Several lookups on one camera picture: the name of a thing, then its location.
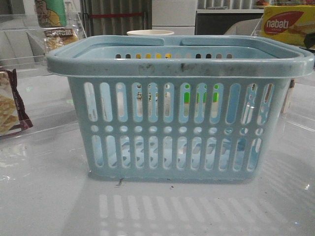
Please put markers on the clear packaged bread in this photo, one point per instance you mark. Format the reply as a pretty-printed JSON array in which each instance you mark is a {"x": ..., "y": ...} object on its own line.
[{"x": 55, "y": 38}]

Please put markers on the light blue plastic basket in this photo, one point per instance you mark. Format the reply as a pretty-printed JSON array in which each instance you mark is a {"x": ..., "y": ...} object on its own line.
[{"x": 188, "y": 108}]

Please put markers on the beige box behind basket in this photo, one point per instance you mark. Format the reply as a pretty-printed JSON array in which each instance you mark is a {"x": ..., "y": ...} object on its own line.
[{"x": 286, "y": 103}]

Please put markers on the white paper cup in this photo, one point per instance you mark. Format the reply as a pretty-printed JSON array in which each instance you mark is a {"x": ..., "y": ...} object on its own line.
[{"x": 150, "y": 32}]

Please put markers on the white cabinet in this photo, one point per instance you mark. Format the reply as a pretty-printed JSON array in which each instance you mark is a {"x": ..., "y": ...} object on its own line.
[{"x": 174, "y": 15}]

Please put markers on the clear acrylic shelf right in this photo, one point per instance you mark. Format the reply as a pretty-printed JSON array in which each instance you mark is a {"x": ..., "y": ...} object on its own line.
[{"x": 302, "y": 104}]

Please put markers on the clear acrylic shelf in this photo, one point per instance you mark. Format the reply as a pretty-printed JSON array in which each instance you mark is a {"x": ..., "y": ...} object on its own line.
[
  {"x": 23, "y": 42},
  {"x": 302, "y": 104}
]

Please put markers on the brown cracker snack packet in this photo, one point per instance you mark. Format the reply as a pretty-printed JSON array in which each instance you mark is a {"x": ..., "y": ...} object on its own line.
[{"x": 13, "y": 116}]

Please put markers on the green yellow cartoon package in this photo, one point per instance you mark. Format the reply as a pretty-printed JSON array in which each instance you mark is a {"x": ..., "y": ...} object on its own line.
[{"x": 50, "y": 13}]

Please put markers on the clear acrylic shelf left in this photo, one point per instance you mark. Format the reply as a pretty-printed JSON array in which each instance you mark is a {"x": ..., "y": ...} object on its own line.
[{"x": 23, "y": 42}]

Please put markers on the yellow nabati wafer box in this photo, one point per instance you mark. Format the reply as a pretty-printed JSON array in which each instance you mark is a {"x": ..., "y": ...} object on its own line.
[{"x": 293, "y": 25}]

